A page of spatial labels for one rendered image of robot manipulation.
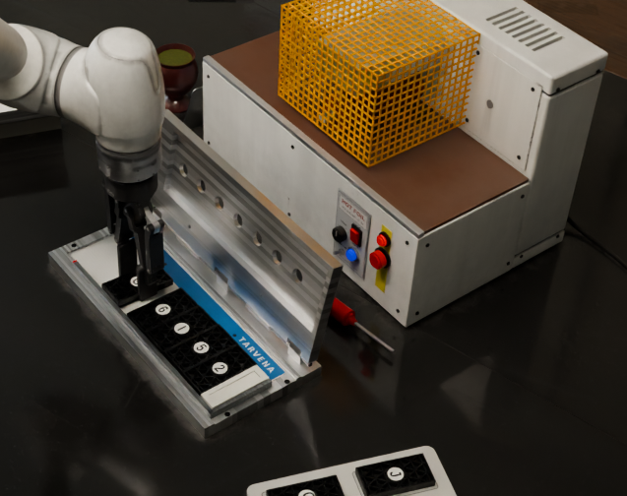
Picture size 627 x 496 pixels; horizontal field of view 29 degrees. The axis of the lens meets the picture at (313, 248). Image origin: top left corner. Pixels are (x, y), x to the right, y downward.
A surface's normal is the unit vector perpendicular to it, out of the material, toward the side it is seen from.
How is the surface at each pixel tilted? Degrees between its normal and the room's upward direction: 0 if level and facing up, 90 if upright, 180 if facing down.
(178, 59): 0
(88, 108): 89
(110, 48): 14
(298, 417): 0
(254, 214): 79
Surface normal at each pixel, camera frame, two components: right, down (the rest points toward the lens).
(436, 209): 0.05, -0.74
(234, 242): -0.77, 0.23
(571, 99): 0.62, 0.55
